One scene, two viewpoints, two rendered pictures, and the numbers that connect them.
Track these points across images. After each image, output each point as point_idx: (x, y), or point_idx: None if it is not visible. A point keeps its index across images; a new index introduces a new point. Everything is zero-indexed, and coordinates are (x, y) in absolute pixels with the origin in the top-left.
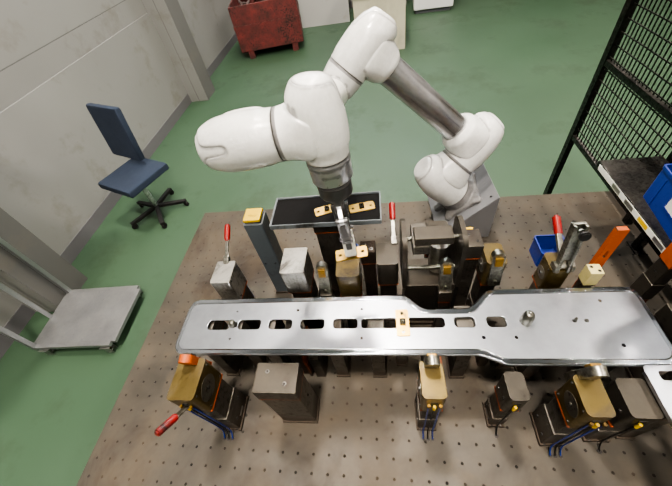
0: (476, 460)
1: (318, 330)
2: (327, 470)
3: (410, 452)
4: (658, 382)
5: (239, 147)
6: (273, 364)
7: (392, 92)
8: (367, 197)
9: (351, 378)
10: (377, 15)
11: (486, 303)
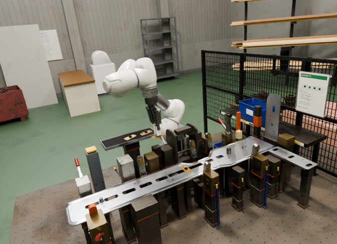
0: (242, 224)
1: (150, 185)
2: None
3: (215, 236)
4: (274, 151)
5: (126, 79)
6: (139, 199)
7: (141, 90)
8: (146, 130)
9: (169, 225)
10: (132, 61)
11: (212, 153)
